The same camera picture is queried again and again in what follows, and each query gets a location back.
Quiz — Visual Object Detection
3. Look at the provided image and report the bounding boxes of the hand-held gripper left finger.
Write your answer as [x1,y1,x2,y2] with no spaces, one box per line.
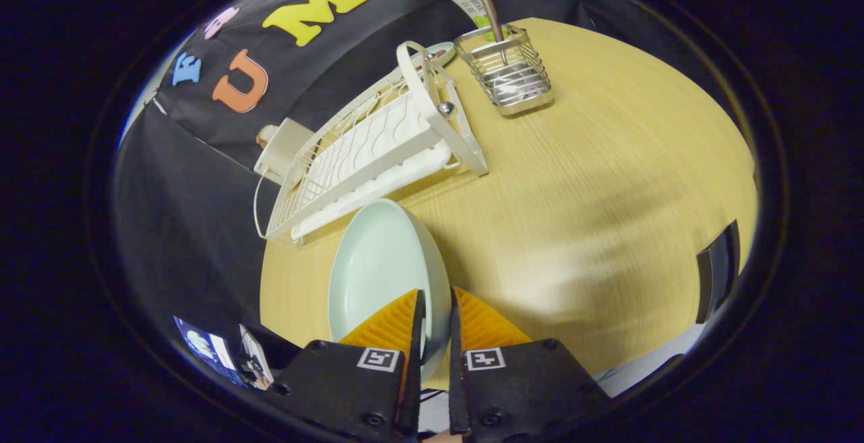
[267,288,427,443]

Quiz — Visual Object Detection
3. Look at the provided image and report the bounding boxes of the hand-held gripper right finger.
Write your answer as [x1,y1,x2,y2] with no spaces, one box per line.
[447,286,612,443]

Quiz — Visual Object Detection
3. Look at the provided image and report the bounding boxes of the pale green plate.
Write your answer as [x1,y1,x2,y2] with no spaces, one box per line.
[328,199,452,384]

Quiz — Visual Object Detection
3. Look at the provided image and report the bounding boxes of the white wire dish rack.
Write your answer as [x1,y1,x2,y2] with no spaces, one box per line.
[254,41,489,249]

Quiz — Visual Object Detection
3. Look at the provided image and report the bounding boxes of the metal wire basket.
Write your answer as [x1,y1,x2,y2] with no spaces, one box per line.
[454,23,554,117]

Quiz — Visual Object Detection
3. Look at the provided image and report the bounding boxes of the wooden handled spoon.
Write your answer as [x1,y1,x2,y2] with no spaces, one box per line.
[481,0,520,93]

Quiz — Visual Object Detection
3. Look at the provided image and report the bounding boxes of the green plate with food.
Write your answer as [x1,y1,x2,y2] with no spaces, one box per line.
[408,42,456,69]

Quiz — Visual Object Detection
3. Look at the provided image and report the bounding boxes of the white device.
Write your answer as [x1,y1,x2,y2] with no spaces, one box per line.
[238,325,274,390]

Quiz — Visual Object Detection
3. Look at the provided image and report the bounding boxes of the blue monitor screen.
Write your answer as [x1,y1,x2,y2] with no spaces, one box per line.
[174,316,238,384]

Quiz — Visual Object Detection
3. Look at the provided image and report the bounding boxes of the black chair back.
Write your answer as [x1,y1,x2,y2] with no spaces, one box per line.
[695,220,741,325]

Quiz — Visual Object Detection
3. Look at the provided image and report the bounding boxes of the white drain tray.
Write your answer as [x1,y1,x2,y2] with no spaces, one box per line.
[290,92,452,241]

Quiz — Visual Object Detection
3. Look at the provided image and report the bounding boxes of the white toaster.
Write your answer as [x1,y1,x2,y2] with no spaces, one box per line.
[254,118,315,184]

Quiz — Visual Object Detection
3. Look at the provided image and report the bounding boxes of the green and white bottle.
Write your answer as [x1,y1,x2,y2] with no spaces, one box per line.
[450,0,497,42]

